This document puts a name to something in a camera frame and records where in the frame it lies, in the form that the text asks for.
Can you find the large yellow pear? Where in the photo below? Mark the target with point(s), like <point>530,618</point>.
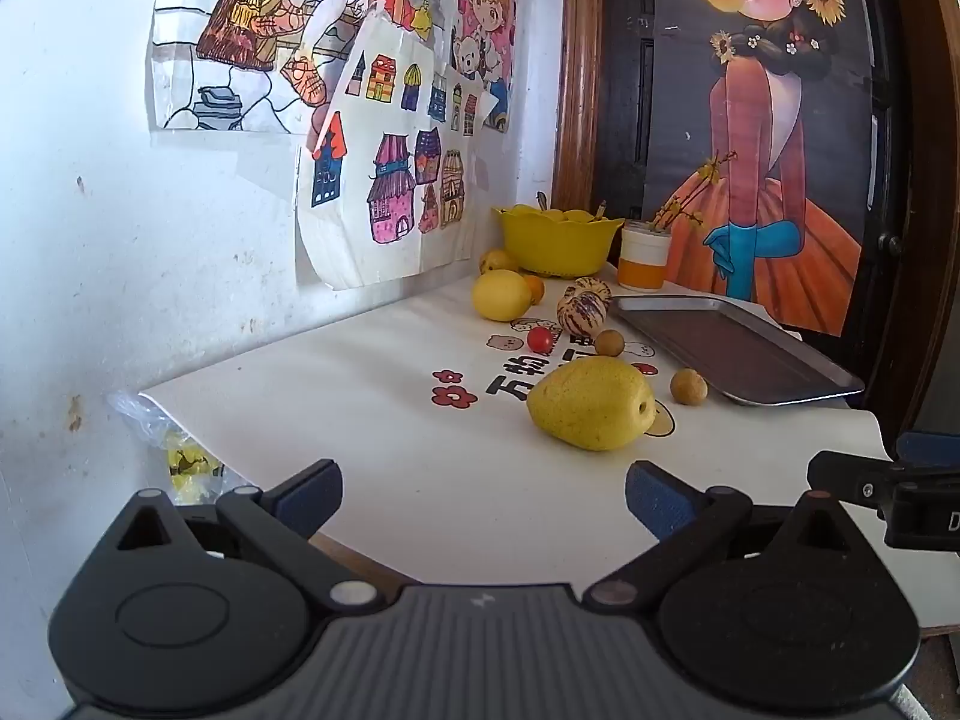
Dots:
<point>589,405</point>

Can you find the yellow flower branch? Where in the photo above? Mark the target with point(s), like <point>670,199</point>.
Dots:
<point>701,174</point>

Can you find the striped pepino melon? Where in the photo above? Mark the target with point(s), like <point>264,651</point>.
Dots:
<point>583,309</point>

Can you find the clear plastic bag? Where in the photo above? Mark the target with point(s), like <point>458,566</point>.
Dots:
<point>169,442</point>

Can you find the brownish yellow round fruit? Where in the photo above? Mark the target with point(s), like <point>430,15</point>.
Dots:
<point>497,262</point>

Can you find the red cherry tomato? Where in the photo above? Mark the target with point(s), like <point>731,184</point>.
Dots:
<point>540,340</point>

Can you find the wooden door frame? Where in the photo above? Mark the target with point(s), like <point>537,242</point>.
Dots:
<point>581,75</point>

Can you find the drawing of girl with dog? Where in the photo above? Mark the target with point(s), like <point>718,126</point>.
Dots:
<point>487,22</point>

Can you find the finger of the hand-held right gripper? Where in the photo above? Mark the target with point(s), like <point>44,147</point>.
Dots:
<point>847,474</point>

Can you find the pale yellow fruit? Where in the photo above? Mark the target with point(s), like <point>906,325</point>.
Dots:
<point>561,216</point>

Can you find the large coloured children's drawing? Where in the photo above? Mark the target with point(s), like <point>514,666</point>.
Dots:
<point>247,30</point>

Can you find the yellow plastic bowl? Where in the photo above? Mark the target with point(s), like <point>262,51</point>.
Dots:
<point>559,246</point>

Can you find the metal tray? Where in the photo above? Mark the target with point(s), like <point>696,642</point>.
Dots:
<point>739,351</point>

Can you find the wall poster orange dress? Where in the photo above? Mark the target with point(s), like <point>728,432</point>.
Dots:
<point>765,165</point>

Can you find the white printed table mat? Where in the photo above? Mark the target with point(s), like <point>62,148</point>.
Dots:
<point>390,427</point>

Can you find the drawing of coloured houses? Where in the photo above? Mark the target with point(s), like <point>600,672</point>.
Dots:
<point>390,187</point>

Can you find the white and orange cup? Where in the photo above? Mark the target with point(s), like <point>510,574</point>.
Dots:
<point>645,259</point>

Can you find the brown longan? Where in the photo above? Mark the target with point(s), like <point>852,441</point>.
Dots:
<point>688,388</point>
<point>609,343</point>

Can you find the small orange tangerine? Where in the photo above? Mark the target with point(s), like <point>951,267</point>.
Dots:
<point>535,289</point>

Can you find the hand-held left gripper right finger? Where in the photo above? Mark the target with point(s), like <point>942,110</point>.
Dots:
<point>660,499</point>

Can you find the yellow lemon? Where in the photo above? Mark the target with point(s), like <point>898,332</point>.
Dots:
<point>501,296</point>

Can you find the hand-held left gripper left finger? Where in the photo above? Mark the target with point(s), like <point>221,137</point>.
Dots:
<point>311,499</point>

